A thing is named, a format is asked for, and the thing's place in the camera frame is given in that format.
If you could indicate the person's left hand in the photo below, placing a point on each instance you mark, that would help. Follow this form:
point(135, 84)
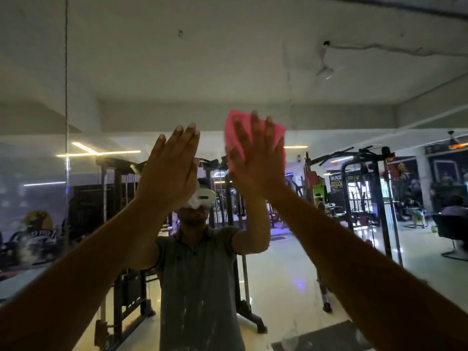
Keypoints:
point(170, 175)

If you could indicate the person's right hand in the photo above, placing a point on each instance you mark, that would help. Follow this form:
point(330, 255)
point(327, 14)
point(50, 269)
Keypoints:
point(261, 168)

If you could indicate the pink cloth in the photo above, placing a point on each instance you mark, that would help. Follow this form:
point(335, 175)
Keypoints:
point(230, 133)

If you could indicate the person's right forearm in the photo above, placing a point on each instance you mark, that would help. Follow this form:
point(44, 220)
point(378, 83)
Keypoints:
point(365, 281)

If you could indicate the person's left forearm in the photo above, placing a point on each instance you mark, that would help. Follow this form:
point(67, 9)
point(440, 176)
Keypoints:
point(66, 285)

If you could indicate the large wall mirror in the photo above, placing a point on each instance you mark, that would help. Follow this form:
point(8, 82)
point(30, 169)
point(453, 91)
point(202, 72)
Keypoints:
point(219, 69)

